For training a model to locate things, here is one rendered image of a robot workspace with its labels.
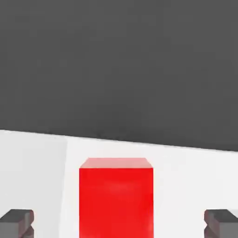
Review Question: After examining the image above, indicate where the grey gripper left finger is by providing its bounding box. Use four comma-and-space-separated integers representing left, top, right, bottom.
0, 209, 35, 238

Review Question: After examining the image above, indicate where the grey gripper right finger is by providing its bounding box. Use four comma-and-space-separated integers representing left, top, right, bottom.
204, 209, 238, 238

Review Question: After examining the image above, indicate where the small red cube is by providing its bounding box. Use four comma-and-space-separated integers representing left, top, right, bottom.
79, 157, 154, 238

